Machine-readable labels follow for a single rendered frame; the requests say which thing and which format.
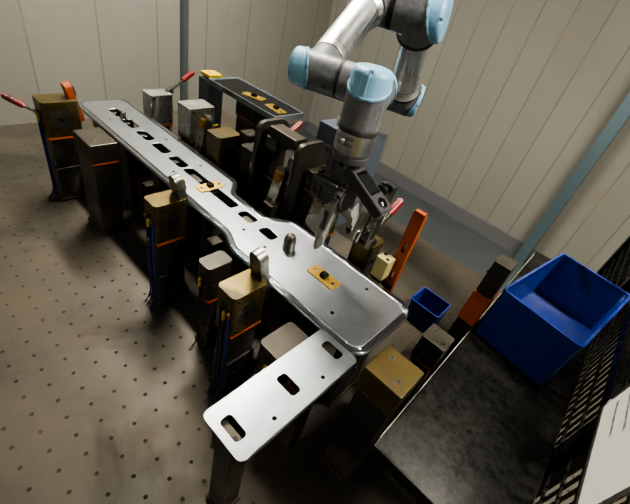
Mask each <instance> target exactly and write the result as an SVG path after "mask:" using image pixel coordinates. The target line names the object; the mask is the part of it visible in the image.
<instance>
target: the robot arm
mask: <svg viewBox="0 0 630 504"><path fill-rule="evenodd" d="M453 1H454V0H348V2H347V7H346V8H345V10H344V11H343V12H342V13H341V14H340V16H339V17H338V18H337V19H336V20H335V22H334V23H333V24H332V25H331V26H330V28H329V29H328V30H327V31H326V32H325V34H324V35H323V36H322V37H321V39H320V40H319V41H318V42H317V43H316V45H315V46H314V47H313V48H312V49H311V48H309V47H308V46H307V47H304V46H297V47H296V48H295V49H294V50H293V52H292V54H291V57H290V60H289V64H288V79H289V81H290V82H291V83H292V84H294V85H296V86H299V87H301V88H304V90H306V89H307V90H310V91H313V92H316V93H319V94H322V95H325V96H328V97H331V98H334V99H337V100H340V101H343V102H344V103H343V107H342V111H341V113H340V115H339V116H338V118H337V122H336V124H337V126H338V128H337V132H336V136H335V140H334V143H333V144H332V145H330V144H326V147H325V152H327V153H329V155H328V159H327V163H326V166H324V167H326V168H324V167H321V168H323V169H322V170H320V169H321V168H320V169H319V171H318V172H317V173H314V176H313V181H312V185H311V190H310V194H309V195H310V196H311V197H313V198H314V199H316V201H317V202H318V203H320V204H322V205H324V204H326V205H327V206H326V207H323V208H321V210H320V212H319V213H318V214H317V215H308V216H307V217H306V220H305V222H306V224H307V225H308V227H309V228H310V229H311V230H312V232H313V233H314V234H315V239H314V246H313V248H314V249H317V248H319V247H321V246H322V245H324V242H325V239H326V238H327V236H328V235H329V231H330V229H331V228H332V226H333V225H334V224H335V222H336V221H337V215H336V213H337V211H338V212H339V213H341V214H342V215H343V216H344V217H345V218H346V219H347V220H346V221H347V226H346V233H347V234H348V233H350V232H351V231H352V230H353V228H354V226H355V224H356V221H357V219H358V215H359V214H360V211H361V207H362V204H363V205H364V206H365V208H366V209H367V211H368V212H369V214H370V215H371V217H372V218H373V219H374V220H377V219H379V218H380V217H382V216H384V215H386V214H387V213H389V212H390V211H391V210H392V206H391V205H390V203H389V202H388V200H387V199H386V197H385V196H384V194H383V193H382V191H381V190H380V189H379V187H378V186H377V184H376V183H375V181H374V180H373V178H372V177H371V175H370V174H369V172H368V171H367V170H366V168H365V167H364V166H365V165H366V164H367V162H368V159H369V156H370V155H371V153H372V150H373V147H374V143H375V140H376V137H377V133H378V130H379V127H380V124H381V121H382V117H383V114H384V111H385V110H389V111H392V112H395V113H398V114H401V115H402V116H407V117H412V116H413V115H414V114H415V112H416V110H417V108H418V106H419V104H420V102H421V100H422V98H423V95H424V93H425V89H426V87H425V86H424V85H423V84H422V83H421V80H420V76H421V73H422V69H423V66H424V63H425V59H426V56H427V53H428V49H429V48H431V47H432V46H433V45H434V44H439V43H440V42H441V41H442V39H443V37H444V34H445V32H446V29H447V26H448V23H449V19H450V16H451V12H452V7H453ZM376 27H380V28H384V29H386V30H390V31H393V32H396V38H397V41H398V43H399V49H398V55H397V61H396V66H395V72H394V74H393V72H392V71H391V70H389V69H387V68H385V67H383V66H379V65H376V64H372V63H366V62H364V63H362V62H359V63H355V62H352V61H349V59H350V58H351V56H352V55H353V53H354V52H355V51H356V49H357V48H358V46H359V45H360V43H361V42H362V41H363V39H364V38H365V36H366V35H367V33H368V32H369V31H370V30H372V29H374V28H376ZM323 173H324V174H323ZM320 174H322V175H320ZM314 182H315V183H314ZM313 186H314V187H313Z"/></svg>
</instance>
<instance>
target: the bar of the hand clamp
mask: <svg viewBox="0 0 630 504"><path fill-rule="evenodd" d="M378 187H379V189H380V190H381V191H382V193H383V194H384V196H385V197H386V199H387V200H388V202H389V203H390V204H391V201H392V199H393V197H394V195H395V193H396V191H397V189H398V188H397V187H396V186H394V185H392V184H391V183H389V182H387V181H384V182H381V184H380V185H378ZM384 216H385V215H384ZM384 216H382V217H380V218H379V219H377V220H374V219H373V218H372V217H371V215H370V214H369V212H368V214H367V216H366V218H365V220H364V223H363V225H362V227H361V229H360V232H359V234H358V236H357V238H356V241H355V242H356V243H358V241H360V240H361V236H362V235H364V234H365V233H366V231H367V230H368V231H369V232H370V234H369V237H368V239H367V241H366V243H365V245H364V247H363V248H364V249H366V247H367V245H368V243H369V241H370V240H371V239H373V238H375V235H376V233H377V231H378V229H379V227H380V225H381V223H382V221H383V218H384Z"/></svg>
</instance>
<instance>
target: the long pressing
mask: <svg viewBox="0 0 630 504"><path fill-rule="evenodd" d="M79 106H80V108H81V111H82V112H83V113H85V114H86V115H87V116H88V117H89V118H90V119H91V120H93V121H94V122H95V123H96V124H97V125H98V126H99V127H101V128H102V129H103V130H104V131H105V132H106V133H108V134H109V135H110V136H111V137H112V138H113V139H114V140H116V141H117V142H118V143H119V144H120V145H121V146H122V147H124V148H125V149H126V150H127V151H128V152H129V153H131V154H132V155H133V156H134V157H135V158H136V159H137V160H139V161H140V162H141V163H142V164H143V165H144V166H146V167H147V168H148V169H149V170H150V171H151V172H152V173H154V174H155V175H156V176H157V177H158V178H159V179H160V180H162V181H163V182H164V183H165V184H166V185H167V186H169V187H170V188H171V186H170V182H169V178H168V177H169V175H172V174H174V173H179V174H180V175H181V176H182V178H184V179H185V183H186V187H187V189H186V193H187V197H188V202H189V205H190V206H192V207H193V208H194V209H195V210H196V211H197V212H198V213H200V214H201V215H202V216H203V217H204V218H205V219H206V220H208V221H209V222H210V223H211V224H212V225H213V226H215V227H216V228H217V229H218V230H219V231H220V232H221V233H223V235H224V236H225V238H226V241H227V243H228V246H229V249H230V250H231V252H232V253H233V254H234V255H235V256H236V257H238V258H239V259H240V260H241V261H242V262H243V263H244V264H245V265H247V266H248V267H249V268H250V258H249V253H250V252H251V251H253V250H255V249H256V248H258V247H261V248H262V249H264V250H265V252H266V253H267V254H268V255H269V280H270V287H271V288H272V289H274V290H275V291H276V292H277V293H278V294H279V295H280V296H281V297H283V298H284V299H285V300H286V301H287V302H288V303H289V304H290V305H292V306H293V307H294V308H295V309H296V310H297V311H298V312H299V313H301V314H302V315H303V316H304V317H305V318H306V319H307V320H308V321H309V322H311V323H312V324H313V325H314V326H315V327H316V328H317V329H318V330H325V331H326V332H327V333H328V334H330V335H331V336H332V337H333V338H334V339H335V340H336V341H337V342H339V343H340V344H341V345H342V346H343V347H344V348H345V349H347V350H348V351H349V352H350V353H351V354H352V355H353V356H355V357H362V356H365V355H367V354H369V353H370V352H371V351H372V350H373V349H374V348H375V347H376V346H378V345H379V344H380V343H381V342H382V341H383V340H384V339H385V338H387V337H388V336H389V335H390V334H391V333H392V332H393V331H394V330H396V329H397V328H398V327H399V326H400V325H401V324H402V323H403V322H405V320H406V319H407V317H408V313H409V309H408V307H407V305H406V304H405V303H404V302H403V301H402V300H401V299H400V298H398V297H397V296H396V295H394V294H393V293H391V292H390V291H389V290H387V289H386V288H385V287H383V286H382V285H381V284H379V283H378V282H377V281H375V280H374V279H373V278H371V277H370V276H369V275H367V274H366V273H364V272H363V271H362V270H360V269H359V268H358V267H356V266H355V265H354V264H352V263H351V262H350V261H348V260H347V259H346V258H344V257H343V256H341V255H340V254H339V253H337V252H336V251H335V250H333V249H332V248H331V247H329V246H328V245H327V244H325V243H324V245H322V246H321V247H319V248H317V249H314V248H313V246H314V239H315V236H314V235H313V234H312V233H310V232H309V231H308V230H306V229H305V228H304V227H302V226H301V225H300V224H298V223H296V222H294V221H290V220H283V219H277V218H271V217H267V216H265V215H263V214H261V213H260V212H259V211H257V210H256V209H255V208H254V207H252V206H251V205H250V204H248V203H247V202H246V201H244V200H243V199H242V198H241V197H239V196H238V195H237V190H238V182H237V181H236V180H235V179H234V178H232V177H231V176H230V175H228V174H227V173H226V172H224V171H223V170H222V169H220V168H219V167H218V166H216V165H215V164H214V163H212V162H211V161H209V160H208V159H207V158H205V157H204V156H203V155H201V154H200V153H199V152H197V151H196V150H195V149H193V148H192V147H191V146H189V145H188V144H187V143H185V142H184V141H183V140H181V139H180V138H179V137H177V136H176V135H175V134H173V133H172V132H171V131H169V130H168V129H167V128H165V127H164V126H163V125H161V124H160V123H159V122H157V121H156V120H154V119H153V118H152V117H150V116H149V115H148V114H146V113H145V112H144V111H142V110H141V109H140V108H138V107H137V106H136V105H134V104H133V103H132V102H130V101H129V100H127V99H118V100H101V101H86V102H81V103H79ZM109 110H118V111H119V112H120V111H125V112H126V118H127V119H121V118H120V116H119V117H118V116H116V115H114V114H113V113H112V112H111V111H109ZM136 116H137V117H136ZM126 120H130V121H132V122H133V123H134V124H136V125H137V126H138V128H131V127H129V126H128V125H127V124H125V123H124V122H123V121H126ZM138 132H146V133H147V134H148V135H150V136H151V137H152V138H153V140H145V139H144V138H143V137H142V136H140V135H139V134H138ZM165 139H167V140H165ZM155 144H161V145H162V146H163V147H165V148H166V149H167V150H168V151H170V152H169V153H161V152H160V151H159V150H158V149H156V148H155V147H154V146H153V145H155ZM173 157H177V158H179V159H180V160H181V161H182V162H184V163H185V164H186V165H187V167H179V166H177V165H176V164H175V163H174V162H172V161H171V160H170V159H169V158H173ZM188 169H192V170H194V171H195V172H196V173H198V174H199V175H200V176H201V177H203V178H204V179H205V180H206V181H208V182H210V181H211V182H213V181H217V180H219V181H220V182H222V183H223V184H224V185H225V187H223V188H219V189H215V190H219V191H220V192H222V193H223V194H224V195H225V196H227V197H228V198H229V199H230V200H232V201H233V202H234V203H236V204H237V205H238V206H237V207H233V208H230V207H228V206H227V205H226V204H225V203H223V202H222V201H221V200H220V199H218V198H217V197H216V196H215V195H213V194H212V193H211V192H210V191H207V192H204V193H201V192H200V191H199V190H197V189H196V188H195V186H196V185H200V183H199V182H197V181H196V180H195V179H194V178H192V177H191V176H190V175H189V174H187V173H186V172H185V170H188ZM172 171H175V172H172ZM243 212H247V213H248V214H249V215H251V216H252V217H253V218H255V219H256V220H257V221H256V222H254V223H248V222H247V221H246V220H244V219H243V218H242V217H241V216H239V215H238V214H240V213H243ZM242 229H245V231H243V230H242ZM262 229H268V230H270V231H271V232H272V233H273V234H275V235H276V236H277V238H275V239H273V240H270V239H268V238H267V237H265V236H264V235H263V234H262V233H260V232H259V231H260V230H262ZM288 233H293V234H295V236H296V245H295V250H294V252H293V253H286V252H284V251H283V250H282V246H283V241H284V238H285V236H286V235H287V234H288ZM263 246H266V248H263ZM315 264H317V265H319V266H320V267H321V268H323V269H324V270H325V271H326V272H328V273H329V274H330V275H332V276H333V277H334V278H335V279H337V280H338V281H339V282H340V283H341V284H340V285H339V286H338V287H336V288H335V289H333V290H330V289H329V288H327V287H326V286H325V285H324V284H322V283H321V282H320V281H319V280H317V279H316V278H315V277H314V276H313V275H311V274H310V273H309V272H308V271H307V269H308V268H310V267H311V266H313V265H315ZM365 288H368V290H365ZM331 311H332V312H334V314H333V315H332V314H330V312H331Z"/></svg>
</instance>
